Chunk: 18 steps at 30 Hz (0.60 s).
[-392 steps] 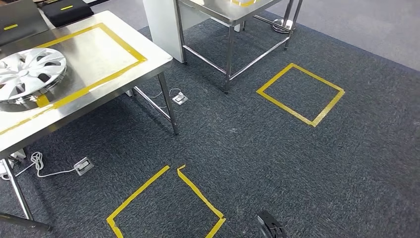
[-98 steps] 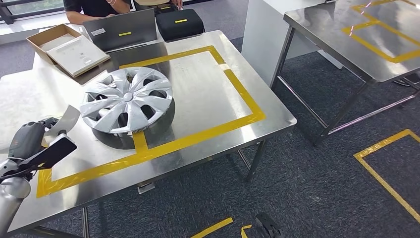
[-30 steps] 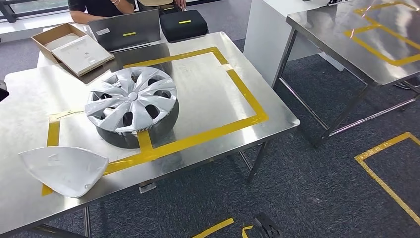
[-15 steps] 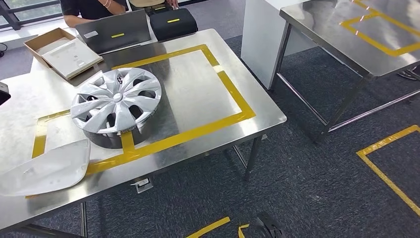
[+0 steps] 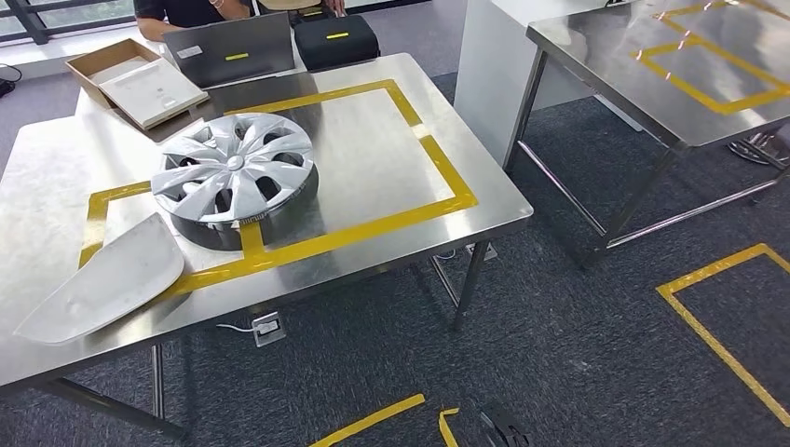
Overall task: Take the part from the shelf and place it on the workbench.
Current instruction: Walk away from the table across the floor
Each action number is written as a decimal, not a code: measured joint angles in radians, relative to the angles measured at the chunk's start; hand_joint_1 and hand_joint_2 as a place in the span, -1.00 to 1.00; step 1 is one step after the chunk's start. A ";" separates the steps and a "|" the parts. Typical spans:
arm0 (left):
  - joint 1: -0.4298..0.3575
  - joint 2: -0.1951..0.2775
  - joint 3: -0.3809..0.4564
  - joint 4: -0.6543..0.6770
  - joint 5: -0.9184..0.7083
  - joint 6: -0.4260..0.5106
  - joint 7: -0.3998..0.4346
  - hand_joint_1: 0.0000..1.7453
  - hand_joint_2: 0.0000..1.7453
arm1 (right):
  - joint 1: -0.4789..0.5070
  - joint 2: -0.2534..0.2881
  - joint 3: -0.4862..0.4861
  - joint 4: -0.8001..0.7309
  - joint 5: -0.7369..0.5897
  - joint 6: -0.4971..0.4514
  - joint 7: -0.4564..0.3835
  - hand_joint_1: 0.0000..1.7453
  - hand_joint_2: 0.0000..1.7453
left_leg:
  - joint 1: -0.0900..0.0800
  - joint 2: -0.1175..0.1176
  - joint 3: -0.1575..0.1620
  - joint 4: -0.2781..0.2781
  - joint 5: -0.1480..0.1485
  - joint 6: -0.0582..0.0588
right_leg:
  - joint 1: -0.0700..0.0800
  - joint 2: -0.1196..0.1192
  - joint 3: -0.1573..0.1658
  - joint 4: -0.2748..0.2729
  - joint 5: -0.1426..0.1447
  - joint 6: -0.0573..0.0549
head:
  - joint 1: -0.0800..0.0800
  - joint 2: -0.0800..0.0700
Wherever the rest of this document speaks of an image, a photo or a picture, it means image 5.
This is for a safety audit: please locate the silver wheel cover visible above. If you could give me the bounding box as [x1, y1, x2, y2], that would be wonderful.
[151, 112, 315, 227]

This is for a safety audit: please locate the brown cardboard box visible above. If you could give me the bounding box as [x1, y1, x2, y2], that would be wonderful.
[64, 37, 210, 131]

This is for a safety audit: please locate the white cabinet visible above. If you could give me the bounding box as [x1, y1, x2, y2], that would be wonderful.
[453, 0, 647, 169]

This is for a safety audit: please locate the grey laptop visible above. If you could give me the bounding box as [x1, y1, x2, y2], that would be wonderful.
[162, 12, 297, 90]

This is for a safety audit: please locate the black carry case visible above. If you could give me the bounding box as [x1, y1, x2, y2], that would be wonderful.
[293, 14, 381, 73]

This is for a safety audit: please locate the white flat board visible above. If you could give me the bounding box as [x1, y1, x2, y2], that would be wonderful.
[98, 58, 210, 131]

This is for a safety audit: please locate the white curved panel part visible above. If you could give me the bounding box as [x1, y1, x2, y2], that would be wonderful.
[13, 212, 185, 346]

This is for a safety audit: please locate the person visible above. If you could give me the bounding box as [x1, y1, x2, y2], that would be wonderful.
[132, 0, 347, 43]

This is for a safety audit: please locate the yellow floor tape square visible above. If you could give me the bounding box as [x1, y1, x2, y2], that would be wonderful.
[307, 393, 462, 447]
[655, 243, 790, 428]

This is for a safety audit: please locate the stainless steel table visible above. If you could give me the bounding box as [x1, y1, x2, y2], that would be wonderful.
[0, 52, 535, 441]
[502, 0, 790, 267]

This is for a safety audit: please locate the yellow tape table outline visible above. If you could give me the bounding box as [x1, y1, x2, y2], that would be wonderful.
[629, 0, 790, 117]
[78, 78, 480, 297]

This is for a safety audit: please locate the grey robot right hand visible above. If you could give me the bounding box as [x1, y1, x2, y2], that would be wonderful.
[480, 403, 533, 447]

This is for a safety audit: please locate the round chrome floor base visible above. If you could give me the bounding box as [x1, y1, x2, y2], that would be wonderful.
[728, 130, 790, 167]

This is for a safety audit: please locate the black cable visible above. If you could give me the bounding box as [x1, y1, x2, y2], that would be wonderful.
[0, 62, 23, 100]

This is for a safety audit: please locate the black window frame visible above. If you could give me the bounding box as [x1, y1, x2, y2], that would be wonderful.
[0, 0, 136, 46]

